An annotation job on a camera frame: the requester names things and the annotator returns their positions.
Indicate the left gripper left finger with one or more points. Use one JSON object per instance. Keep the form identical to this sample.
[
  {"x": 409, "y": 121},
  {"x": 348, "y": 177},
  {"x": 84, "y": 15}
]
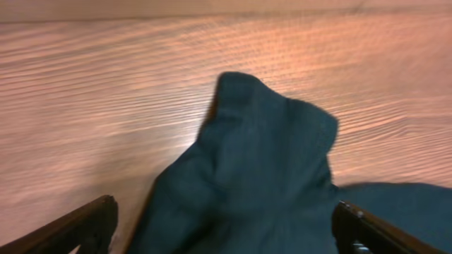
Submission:
[{"x": 88, "y": 229}]

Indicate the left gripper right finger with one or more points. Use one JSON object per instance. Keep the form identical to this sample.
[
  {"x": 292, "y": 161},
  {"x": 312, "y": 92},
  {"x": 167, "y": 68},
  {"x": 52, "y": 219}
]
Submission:
[{"x": 357, "y": 231}]

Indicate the black t-shirt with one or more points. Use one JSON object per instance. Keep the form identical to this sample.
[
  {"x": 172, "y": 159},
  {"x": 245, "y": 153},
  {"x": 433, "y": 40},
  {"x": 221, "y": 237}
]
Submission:
[{"x": 257, "y": 180}]

